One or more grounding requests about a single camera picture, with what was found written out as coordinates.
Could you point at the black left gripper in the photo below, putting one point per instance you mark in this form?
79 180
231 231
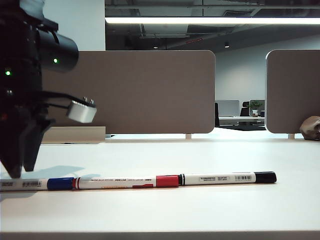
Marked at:
17 107

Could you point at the blue whiteboard marker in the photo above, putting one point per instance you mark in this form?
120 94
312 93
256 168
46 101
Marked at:
25 184

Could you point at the red whiteboard marker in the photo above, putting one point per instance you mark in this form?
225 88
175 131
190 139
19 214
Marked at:
112 182

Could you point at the black whiteboard marker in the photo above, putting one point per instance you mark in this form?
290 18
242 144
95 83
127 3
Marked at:
217 178

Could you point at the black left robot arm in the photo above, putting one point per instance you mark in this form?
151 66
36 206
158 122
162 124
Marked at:
20 50

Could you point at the beige low board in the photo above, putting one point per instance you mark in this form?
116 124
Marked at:
75 135

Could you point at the wide brown desk partition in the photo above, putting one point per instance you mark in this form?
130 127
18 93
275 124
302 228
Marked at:
162 87

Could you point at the white partition foot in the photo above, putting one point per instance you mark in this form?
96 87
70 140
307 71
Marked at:
188 136
292 136

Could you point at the dark chair back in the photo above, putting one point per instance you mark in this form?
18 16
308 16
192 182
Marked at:
217 115

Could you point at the grey background screen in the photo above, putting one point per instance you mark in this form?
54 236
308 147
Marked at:
228 107

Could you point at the white background desk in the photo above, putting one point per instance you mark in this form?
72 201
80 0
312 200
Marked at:
237 120

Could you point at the black office chair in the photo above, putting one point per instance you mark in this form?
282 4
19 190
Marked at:
245 111

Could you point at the black ceiling spotlight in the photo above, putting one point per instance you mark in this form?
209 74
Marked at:
226 45

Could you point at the potted green plant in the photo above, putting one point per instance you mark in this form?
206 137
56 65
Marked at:
255 106

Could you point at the narrow brown desk partition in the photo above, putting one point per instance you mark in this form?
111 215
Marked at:
292 90

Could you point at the brown crumpled cloth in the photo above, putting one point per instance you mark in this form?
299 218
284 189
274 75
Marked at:
311 128

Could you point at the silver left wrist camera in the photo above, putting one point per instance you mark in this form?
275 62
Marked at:
82 112

